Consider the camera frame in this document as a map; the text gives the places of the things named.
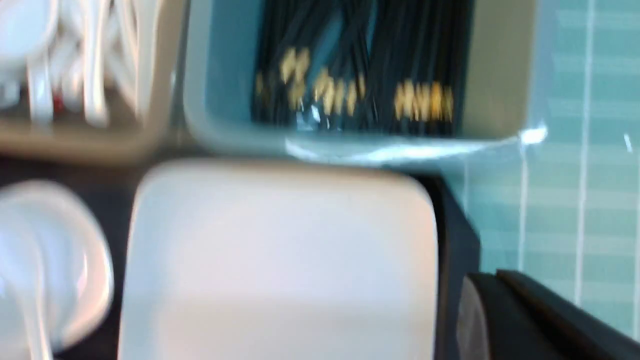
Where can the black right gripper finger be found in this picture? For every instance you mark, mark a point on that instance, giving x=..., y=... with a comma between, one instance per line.
x=509, y=315

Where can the small white bowl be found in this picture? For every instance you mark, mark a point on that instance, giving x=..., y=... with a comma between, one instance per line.
x=57, y=276

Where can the brown plastic spoon bin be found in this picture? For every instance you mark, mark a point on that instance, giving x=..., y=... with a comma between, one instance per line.
x=69, y=138

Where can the blue plastic chopstick bin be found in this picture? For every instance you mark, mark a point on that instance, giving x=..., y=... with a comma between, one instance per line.
x=220, y=57

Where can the green checkered tablecloth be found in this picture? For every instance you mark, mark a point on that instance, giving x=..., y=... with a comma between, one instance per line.
x=563, y=208

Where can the black plastic serving tray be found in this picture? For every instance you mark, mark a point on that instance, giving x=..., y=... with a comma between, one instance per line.
x=109, y=192

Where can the pile of black chopsticks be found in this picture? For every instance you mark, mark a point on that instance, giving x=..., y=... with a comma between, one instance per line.
x=384, y=67

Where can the large white square plate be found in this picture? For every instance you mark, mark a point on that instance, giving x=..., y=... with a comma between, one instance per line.
x=248, y=260

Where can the pile of white spoons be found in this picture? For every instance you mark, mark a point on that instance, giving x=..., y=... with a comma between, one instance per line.
x=65, y=54

